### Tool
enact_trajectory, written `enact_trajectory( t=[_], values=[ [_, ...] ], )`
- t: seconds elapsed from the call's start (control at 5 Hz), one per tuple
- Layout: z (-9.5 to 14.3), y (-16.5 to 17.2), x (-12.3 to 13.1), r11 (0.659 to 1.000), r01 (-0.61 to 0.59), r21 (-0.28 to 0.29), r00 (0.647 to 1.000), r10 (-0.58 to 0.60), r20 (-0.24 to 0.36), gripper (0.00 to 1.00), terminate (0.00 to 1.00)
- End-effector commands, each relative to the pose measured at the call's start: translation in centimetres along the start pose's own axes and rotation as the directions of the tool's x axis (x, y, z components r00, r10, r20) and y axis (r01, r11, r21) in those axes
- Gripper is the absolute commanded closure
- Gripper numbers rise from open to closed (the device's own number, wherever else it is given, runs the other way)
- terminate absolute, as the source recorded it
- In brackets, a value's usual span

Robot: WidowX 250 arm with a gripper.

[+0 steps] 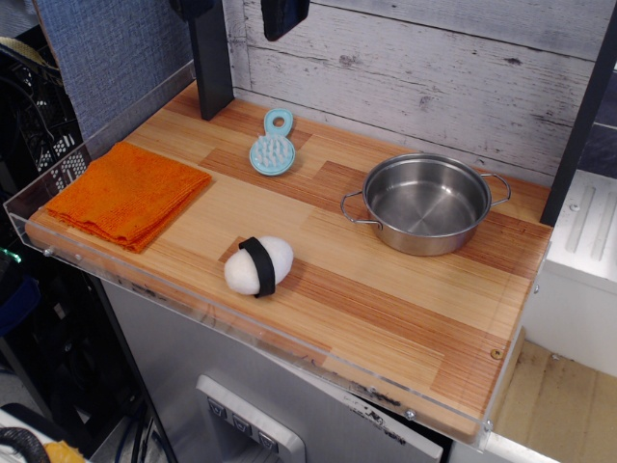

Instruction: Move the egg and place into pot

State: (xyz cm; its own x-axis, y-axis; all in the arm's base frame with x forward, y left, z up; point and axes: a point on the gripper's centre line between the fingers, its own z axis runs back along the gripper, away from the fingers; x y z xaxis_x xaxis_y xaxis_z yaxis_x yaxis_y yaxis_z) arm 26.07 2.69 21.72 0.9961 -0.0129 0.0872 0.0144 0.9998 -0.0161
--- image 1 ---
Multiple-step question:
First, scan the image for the dark grey right post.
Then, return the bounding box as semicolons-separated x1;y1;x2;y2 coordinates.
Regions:
540;8;616;227

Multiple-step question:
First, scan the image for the light blue scrub brush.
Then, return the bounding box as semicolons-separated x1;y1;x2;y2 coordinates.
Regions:
249;108;296;177

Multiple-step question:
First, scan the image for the white side cabinet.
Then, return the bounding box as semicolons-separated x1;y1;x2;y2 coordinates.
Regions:
522;170;616;376

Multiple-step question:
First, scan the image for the orange folded cloth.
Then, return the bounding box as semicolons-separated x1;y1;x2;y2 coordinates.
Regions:
45;142;211;253

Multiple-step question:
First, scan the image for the black plastic crate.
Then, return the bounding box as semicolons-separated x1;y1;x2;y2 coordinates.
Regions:
1;25;88;201

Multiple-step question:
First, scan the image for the white plush egg black band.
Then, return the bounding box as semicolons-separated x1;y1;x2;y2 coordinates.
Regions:
224;236;294;298

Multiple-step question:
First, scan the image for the silver toy fridge cabinet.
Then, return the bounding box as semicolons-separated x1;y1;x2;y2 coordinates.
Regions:
103;283;452;462

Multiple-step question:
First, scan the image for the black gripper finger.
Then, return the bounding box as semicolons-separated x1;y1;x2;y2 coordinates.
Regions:
169;0;219;20
261;0;310;41

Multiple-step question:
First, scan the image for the clear acrylic table guard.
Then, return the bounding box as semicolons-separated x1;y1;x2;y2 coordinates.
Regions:
8;86;550;446

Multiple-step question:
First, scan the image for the stainless steel pot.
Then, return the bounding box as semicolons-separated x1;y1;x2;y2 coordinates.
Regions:
340;153;512;257

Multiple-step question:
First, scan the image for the dark grey left post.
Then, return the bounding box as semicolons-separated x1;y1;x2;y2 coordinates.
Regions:
188;1;234;121

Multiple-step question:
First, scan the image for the dark grey post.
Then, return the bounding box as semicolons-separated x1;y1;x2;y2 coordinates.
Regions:
540;8;616;227
188;1;234;121

